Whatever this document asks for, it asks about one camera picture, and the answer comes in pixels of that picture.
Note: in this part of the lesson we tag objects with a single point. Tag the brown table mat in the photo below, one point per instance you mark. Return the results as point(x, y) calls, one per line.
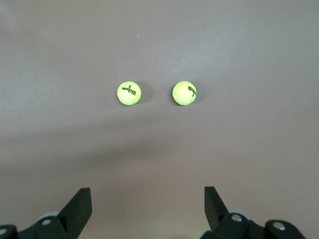
point(159, 37)

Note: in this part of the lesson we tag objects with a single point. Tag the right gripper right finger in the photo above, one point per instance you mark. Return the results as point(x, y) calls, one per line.
point(214, 211)

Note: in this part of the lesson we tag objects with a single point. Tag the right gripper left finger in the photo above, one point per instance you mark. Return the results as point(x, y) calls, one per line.
point(74, 214)

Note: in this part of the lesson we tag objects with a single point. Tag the yellow Wilson tennis ball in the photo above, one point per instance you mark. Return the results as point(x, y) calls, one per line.
point(185, 92)
point(129, 92)

